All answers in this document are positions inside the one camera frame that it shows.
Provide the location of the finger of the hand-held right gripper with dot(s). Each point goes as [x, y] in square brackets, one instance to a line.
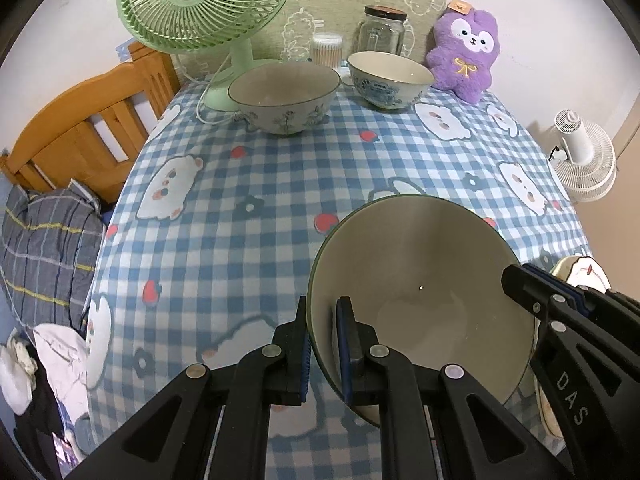
[525, 285]
[575, 296]

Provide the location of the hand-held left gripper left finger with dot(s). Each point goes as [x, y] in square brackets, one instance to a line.
[305, 375]

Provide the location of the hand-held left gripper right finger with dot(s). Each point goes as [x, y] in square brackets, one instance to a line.
[345, 355]

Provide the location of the grey patterned ceramic bowl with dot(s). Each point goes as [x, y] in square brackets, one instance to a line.
[285, 90]
[390, 87]
[425, 260]

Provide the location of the cream plate yellow flowers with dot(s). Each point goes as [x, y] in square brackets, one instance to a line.
[547, 410]

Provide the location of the white clip fan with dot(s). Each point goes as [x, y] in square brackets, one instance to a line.
[590, 160]

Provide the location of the beige wooden door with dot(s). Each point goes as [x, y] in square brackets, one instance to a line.
[631, 135]

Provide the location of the blue checkered tablecloth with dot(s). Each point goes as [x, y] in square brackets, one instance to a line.
[250, 170]

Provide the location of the purple plush bunny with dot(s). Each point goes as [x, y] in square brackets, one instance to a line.
[462, 70]

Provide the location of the white garment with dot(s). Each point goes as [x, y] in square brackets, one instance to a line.
[60, 355]

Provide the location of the black clothing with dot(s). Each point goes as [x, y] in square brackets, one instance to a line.
[40, 425]

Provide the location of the grey plaid bedding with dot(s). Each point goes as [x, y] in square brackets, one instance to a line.
[45, 260]

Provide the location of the glass jar with dark lid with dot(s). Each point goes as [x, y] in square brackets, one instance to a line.
[380, 35]

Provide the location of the crumpled white cloth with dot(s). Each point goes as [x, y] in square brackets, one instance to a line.
[15, 380]

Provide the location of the clear cotton swab container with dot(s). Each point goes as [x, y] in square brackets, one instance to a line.
[327, 52]

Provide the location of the green table fan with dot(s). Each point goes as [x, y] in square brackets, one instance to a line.
[200, 5]

